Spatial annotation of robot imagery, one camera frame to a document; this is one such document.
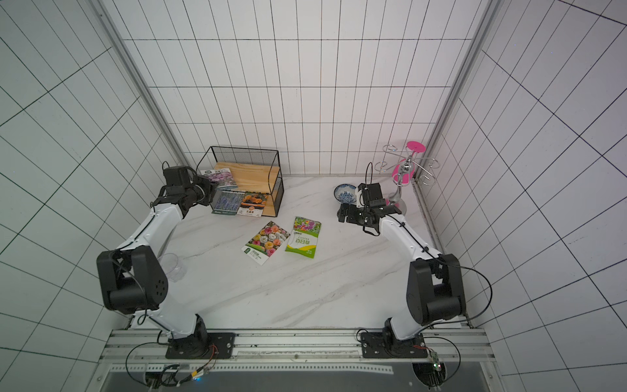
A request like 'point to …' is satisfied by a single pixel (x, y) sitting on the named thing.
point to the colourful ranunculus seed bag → (265, 242)
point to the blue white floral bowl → (345, 193)
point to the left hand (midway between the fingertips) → (220, 183)
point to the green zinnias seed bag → (304, 236)
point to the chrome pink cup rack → (402, 170)
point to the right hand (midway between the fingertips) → (340, 213)
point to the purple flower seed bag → (221, 175)
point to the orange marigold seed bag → (252, 204)
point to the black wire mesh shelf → (254, 171)
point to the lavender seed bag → (226, 202)
